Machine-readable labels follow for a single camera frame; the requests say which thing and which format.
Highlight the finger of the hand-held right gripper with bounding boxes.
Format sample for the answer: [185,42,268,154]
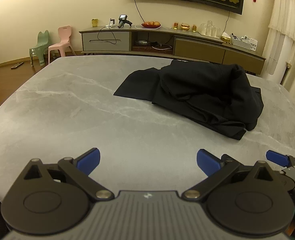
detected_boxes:
[266,150,295,169]

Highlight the pink plastic chair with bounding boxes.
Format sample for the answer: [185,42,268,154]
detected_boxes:
[47,25,76,64]

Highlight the black television cable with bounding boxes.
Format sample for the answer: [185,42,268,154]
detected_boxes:
[133,0,146,23]
[222,11,231,34]

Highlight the long television cabinet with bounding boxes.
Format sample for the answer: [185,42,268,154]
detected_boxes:
[79,24,266,75]

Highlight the black device with screen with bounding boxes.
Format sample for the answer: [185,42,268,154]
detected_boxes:
[117,14,133,29]

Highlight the black cable on cabinet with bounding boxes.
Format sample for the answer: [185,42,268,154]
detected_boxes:
[97,25,118,45]

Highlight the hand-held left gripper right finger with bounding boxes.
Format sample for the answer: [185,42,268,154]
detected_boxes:
[182,149,283,202]

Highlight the plate of fruit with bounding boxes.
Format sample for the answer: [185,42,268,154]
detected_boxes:
[135,21,161,29]

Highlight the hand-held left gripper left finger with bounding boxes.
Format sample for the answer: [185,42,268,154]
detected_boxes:
[17,148,114,202]

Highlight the tray of clear glasses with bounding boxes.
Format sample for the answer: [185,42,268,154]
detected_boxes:
[199,20,221,37]

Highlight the white standing air conditioner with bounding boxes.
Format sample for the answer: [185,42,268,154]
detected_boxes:
[262,29,295,83]

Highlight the black and white cable bundle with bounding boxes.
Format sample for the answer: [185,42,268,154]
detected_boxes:
[152,43,173,51]

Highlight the brown storage box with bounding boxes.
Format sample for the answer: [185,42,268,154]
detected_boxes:
[132,45,174,54]

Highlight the white organiser box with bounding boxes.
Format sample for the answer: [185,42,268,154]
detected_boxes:
[230,33,258,50]

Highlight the green plastic chair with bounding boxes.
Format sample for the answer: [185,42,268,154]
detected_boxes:
[29,30,50,67]

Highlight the black pants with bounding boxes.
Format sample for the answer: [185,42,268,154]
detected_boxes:
[113,59,265,140]

